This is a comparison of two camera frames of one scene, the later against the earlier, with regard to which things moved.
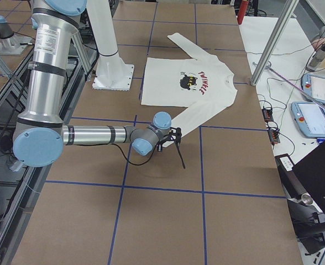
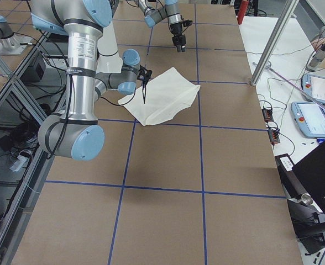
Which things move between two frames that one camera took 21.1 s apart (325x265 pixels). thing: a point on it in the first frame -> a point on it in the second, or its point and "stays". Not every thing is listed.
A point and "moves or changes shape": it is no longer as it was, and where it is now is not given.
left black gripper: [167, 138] -> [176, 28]
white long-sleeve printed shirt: [202, 83] moves or changes shape
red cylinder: [242, 11] stays
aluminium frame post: [287, 12] stays
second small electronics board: [273, 136] stays
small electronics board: [267, 114] stays
